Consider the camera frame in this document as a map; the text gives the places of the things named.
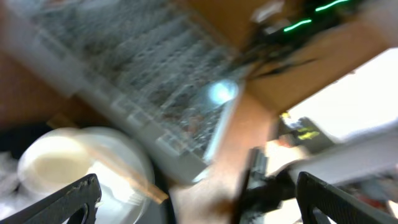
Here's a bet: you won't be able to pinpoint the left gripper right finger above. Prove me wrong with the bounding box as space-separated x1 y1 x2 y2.
296 172 397 224

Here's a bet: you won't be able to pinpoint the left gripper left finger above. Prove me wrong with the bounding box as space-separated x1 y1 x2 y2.
1 174 102 224

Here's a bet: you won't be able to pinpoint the white cup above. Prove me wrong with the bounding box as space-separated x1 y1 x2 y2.
17 128 92 199

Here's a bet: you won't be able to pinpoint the wooden chopstick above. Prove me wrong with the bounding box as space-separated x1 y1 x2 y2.
46 113 170 205

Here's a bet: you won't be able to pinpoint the blue cup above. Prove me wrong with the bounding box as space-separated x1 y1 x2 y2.
206 80 239 106

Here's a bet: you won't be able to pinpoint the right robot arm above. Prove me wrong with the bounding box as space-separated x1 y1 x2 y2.
236 1 397 80

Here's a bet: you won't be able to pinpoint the grey dishwasher rack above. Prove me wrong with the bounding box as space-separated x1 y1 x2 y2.
2 0 246 185

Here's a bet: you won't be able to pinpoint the grey plate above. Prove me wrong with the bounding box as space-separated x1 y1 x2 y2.
77 127 154 224

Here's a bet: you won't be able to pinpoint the white plastic fork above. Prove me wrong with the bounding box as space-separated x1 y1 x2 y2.
88 167 145 205

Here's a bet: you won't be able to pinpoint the round black tray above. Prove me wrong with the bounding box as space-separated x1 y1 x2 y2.
1 123 177 224

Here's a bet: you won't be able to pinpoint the crumpled white tissue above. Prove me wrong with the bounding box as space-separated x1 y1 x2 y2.
1 152 29 219

